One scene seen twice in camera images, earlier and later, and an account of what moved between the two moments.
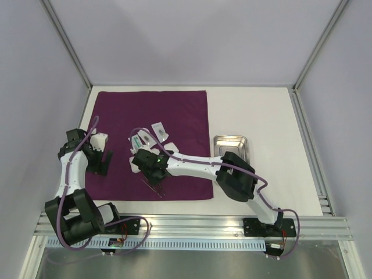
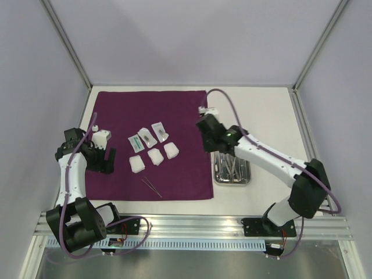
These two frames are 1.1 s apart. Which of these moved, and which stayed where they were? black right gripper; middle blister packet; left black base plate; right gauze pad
Moved: black right gripper
Stayed: right gauze pad; left black base plate; middle blister packet
